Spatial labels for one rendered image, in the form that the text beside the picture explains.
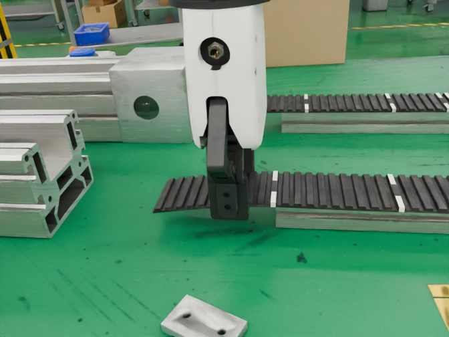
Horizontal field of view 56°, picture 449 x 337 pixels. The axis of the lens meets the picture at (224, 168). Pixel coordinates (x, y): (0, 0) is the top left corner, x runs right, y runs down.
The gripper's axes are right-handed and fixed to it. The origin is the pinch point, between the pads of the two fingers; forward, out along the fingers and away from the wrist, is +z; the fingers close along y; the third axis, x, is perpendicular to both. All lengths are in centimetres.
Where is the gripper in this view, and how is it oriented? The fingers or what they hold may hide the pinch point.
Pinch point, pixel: (233, 180)
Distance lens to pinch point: 37.0
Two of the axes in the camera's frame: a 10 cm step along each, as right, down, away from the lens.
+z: 0.6, 8.6, 5.1
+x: -9.9, -0.2, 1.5
